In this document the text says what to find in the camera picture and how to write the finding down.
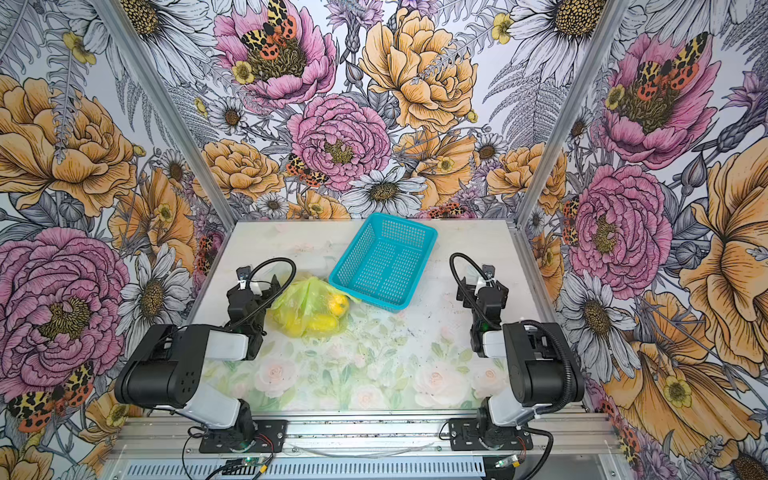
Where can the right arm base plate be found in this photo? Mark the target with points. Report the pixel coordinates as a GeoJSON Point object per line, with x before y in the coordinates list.
{"type": "Point", "coordinates": [466, 434]}

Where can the white vented cable duct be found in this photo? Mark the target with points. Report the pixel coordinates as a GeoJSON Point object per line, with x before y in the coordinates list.
{"type": "Point", "coordinates": [452, 467]}

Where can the left aluminium corner post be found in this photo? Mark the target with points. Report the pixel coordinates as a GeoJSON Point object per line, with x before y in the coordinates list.
{"type": "Point", "coordinates": [143, 68]}

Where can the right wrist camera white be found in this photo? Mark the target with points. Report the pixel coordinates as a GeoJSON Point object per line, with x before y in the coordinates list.
{"type": "Point", "coordinates": [476, 280]}

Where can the aluminium front rail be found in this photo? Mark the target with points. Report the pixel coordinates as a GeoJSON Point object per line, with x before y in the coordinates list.
{"type": "Point", "coordinates": [362, 434]}

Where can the right aluminium corner post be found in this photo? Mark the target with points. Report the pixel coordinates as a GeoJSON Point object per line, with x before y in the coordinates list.
{"type": "Point", "coordinates": [600, 45]}

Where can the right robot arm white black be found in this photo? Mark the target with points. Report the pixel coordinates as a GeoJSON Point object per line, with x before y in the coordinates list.
{"type": "Point", "coordinates": [542, 373]}

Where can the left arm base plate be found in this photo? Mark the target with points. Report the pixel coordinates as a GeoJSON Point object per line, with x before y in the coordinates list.
{"type": "Point", "coordinates": [265, 436]}

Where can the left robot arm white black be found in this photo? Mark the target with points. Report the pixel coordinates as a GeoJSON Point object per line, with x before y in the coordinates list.
{"type": "Point", "coordinates": [164, 372]}

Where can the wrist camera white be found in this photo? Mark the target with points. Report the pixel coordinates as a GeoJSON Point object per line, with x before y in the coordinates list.
{"type": "Point", "coordinates": [476, 280]}
{"type": "Point", "coordinates": [245, 281]}

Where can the teal plastic basket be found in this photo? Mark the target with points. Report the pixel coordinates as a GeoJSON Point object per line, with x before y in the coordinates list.
{"type": "Point", "coordinates": [384, 262]}

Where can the yellow-green plastic bag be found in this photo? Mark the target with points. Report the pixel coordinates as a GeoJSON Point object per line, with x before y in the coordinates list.
{"type": "Point", "coordinates": [310, 308]}

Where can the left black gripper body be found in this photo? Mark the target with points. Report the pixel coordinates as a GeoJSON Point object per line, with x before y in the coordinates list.
{"type": "Point", "coordinates": [255, 288]}

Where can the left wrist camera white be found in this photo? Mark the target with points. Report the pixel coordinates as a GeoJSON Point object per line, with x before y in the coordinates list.
{"type": "Point", "coordinates": [245, 281]}

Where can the aluminium corner post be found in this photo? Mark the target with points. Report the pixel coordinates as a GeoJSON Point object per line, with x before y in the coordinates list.
{"type": "Point", "coordinates": [143, 68]}
{"type": "Point", "coordinates": [600, 45]}

